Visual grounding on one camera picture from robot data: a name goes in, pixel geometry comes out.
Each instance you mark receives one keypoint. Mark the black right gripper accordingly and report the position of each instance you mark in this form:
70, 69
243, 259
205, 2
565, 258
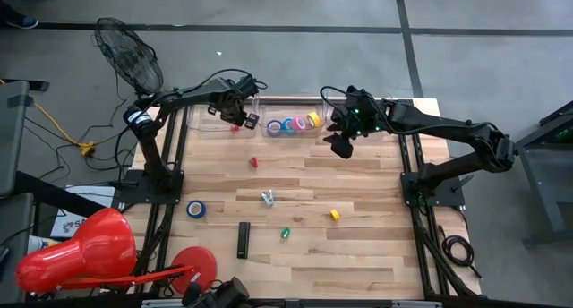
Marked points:
360, 115

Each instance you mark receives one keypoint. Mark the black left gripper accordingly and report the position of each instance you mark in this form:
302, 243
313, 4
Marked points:
233, 108

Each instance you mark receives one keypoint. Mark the red mini stapler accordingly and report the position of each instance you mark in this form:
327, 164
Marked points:
235, 128
254, 162

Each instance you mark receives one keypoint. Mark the yellow tape roll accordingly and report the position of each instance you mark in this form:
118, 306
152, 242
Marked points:
318, 120

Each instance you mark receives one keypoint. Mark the dark blue tape roll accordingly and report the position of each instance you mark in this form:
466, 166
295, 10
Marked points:
268, 128

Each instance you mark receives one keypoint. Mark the pink tape roll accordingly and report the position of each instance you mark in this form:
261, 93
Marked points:
301, 128

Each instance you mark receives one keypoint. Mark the light blue tape roll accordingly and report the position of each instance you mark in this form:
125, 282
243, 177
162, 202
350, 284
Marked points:
286, 120

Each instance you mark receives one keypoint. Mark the yellow mini stapler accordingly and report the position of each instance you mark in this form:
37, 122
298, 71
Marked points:
335, 215

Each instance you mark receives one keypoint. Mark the green mini stapler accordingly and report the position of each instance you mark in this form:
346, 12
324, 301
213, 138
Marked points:
285, 232

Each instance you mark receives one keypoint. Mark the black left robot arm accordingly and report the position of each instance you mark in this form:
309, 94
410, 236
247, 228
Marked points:
152, 160

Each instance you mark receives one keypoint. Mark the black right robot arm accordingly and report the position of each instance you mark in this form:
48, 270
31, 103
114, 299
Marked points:
447, 129

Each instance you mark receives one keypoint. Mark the blue tape roll white core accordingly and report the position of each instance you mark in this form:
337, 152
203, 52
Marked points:
190, 209

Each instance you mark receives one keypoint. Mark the long black stapler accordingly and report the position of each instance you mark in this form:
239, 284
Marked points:
243, 240

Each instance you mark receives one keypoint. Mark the clear plastic bin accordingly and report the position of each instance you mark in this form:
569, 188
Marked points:
389, 135
264, 111
201, 124

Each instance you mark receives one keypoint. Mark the black floor fan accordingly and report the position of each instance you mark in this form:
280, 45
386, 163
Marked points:
130, 57

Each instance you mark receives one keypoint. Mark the white printed sign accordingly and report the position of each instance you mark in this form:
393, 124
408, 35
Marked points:
74, 218

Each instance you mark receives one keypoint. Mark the red desk lamp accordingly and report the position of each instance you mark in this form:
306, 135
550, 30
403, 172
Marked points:
89, 250

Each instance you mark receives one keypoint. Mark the grey metal cart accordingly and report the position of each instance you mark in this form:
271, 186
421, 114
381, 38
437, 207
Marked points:
537, 165

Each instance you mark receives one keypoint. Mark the grey equipment case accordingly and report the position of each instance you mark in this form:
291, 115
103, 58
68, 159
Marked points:
11, 142
13, 236

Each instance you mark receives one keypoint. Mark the person's shoe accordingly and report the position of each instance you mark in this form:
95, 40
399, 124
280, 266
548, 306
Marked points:
22, 22

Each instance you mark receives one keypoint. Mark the black aluminium rail frame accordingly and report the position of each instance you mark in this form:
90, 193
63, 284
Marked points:
177, 133

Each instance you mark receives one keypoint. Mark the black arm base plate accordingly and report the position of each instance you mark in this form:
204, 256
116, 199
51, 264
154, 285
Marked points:
172, 195
450, 192

